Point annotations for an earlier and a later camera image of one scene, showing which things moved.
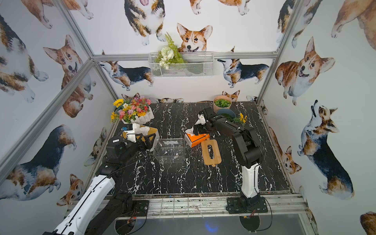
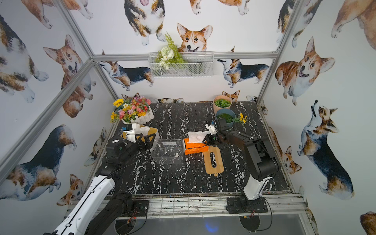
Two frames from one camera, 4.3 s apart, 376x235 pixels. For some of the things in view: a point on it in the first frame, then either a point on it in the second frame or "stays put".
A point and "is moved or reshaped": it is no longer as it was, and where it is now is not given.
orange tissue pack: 143,130 stays put
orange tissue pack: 193,139 is moved or reshaped
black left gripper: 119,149 stays put
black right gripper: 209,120 to 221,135
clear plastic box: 170,151 stays put
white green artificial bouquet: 169,54 stays put
